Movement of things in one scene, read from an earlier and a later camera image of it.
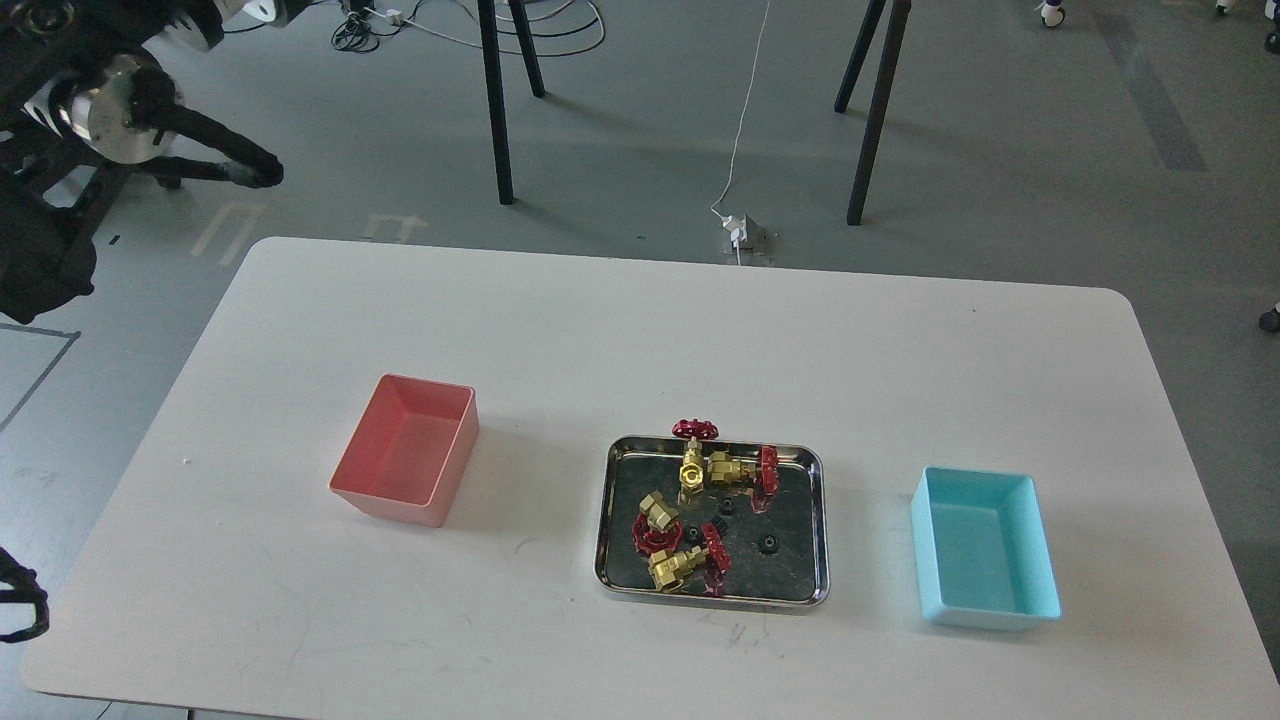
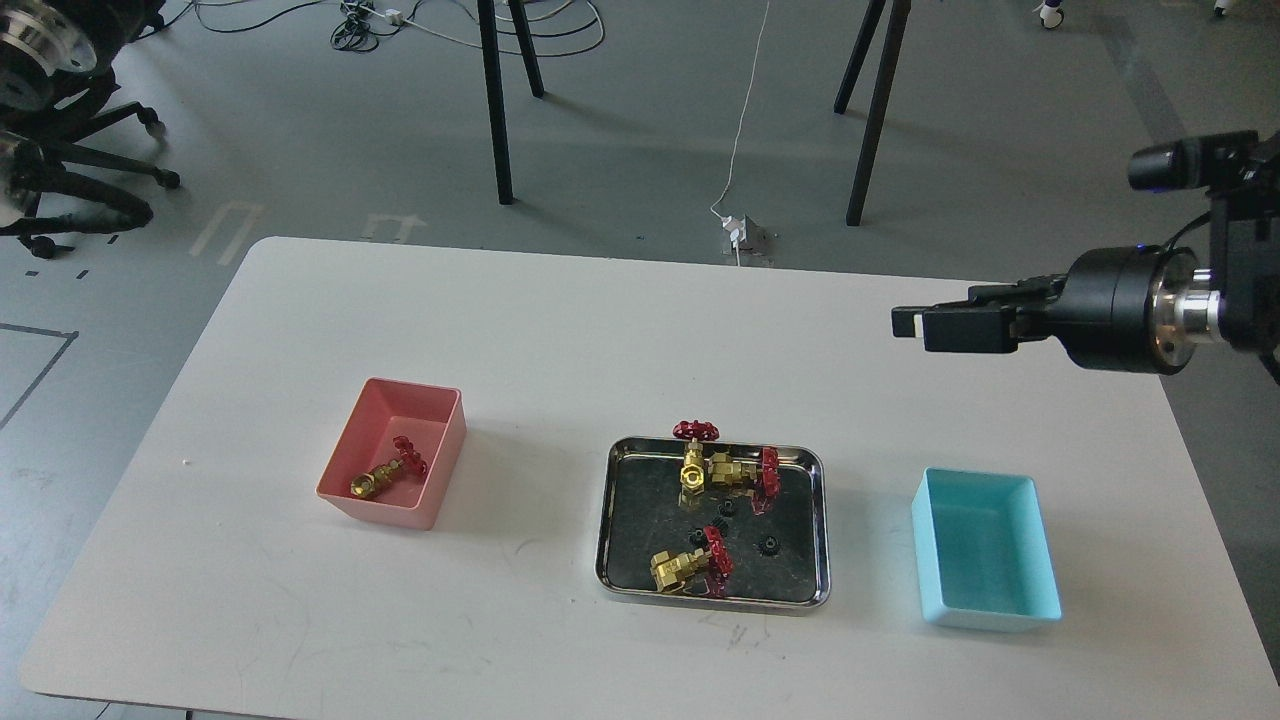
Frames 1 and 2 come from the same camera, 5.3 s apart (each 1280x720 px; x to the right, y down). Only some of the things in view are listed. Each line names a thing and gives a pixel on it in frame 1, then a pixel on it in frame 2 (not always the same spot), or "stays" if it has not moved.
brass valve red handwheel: x=657 y=528 -> x=367 y=484
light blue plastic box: x=984 y=551 stays
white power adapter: x=737 y=227 stays
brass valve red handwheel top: x=692 y=468 stays
